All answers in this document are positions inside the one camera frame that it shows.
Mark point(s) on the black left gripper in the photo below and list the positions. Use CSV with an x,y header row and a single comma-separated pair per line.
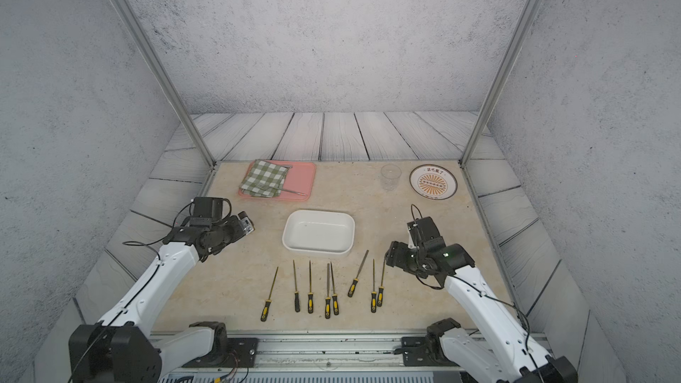
x,y
238,226

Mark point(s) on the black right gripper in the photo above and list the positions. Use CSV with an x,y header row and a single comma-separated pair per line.
x,y
396,252

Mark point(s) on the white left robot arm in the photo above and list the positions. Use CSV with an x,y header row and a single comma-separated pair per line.
x,y
118,347

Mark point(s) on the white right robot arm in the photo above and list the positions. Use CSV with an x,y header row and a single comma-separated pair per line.
x,y
509,353

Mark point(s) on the white storage box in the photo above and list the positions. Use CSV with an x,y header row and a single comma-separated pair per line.
x,y
319,233

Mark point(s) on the orange patterned plate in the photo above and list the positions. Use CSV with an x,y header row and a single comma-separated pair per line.
x,y
433,182

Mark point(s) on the green checkered cloth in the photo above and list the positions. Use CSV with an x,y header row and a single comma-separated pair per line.
x,y
264,180

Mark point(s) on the clear plastic cup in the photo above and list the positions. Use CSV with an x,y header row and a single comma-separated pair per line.
x,y
390,177

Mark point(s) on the metal utensil on tray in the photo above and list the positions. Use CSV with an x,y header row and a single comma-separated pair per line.
x,y
298,193

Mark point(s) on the pink tray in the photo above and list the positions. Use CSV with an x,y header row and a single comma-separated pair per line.
x,y
300,178

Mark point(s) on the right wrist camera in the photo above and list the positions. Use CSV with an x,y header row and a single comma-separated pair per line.
x,y
425,235

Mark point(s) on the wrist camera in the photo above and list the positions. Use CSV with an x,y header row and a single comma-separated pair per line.
x,y
206,211
425,235

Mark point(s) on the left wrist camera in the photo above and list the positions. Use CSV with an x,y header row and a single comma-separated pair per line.
x,y
206,211

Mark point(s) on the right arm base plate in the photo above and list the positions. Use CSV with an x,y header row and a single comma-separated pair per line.
x,y
426,350

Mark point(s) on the file tool black handle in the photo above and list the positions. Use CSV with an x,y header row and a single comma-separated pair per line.
x,y
297,302

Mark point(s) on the aluminium mounting rail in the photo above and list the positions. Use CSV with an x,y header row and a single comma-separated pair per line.
x,y
335,352

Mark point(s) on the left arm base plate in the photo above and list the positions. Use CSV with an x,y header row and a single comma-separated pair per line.
x,y
227,352

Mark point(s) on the left aluminium frame post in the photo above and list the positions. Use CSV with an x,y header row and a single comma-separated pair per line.
x,y
145,47

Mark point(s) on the aluminium frame post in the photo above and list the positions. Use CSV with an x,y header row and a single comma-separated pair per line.
x,y
523,26
145,47

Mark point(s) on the right aluminium frame post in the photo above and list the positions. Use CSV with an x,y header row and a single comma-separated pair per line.
x,y
523,26

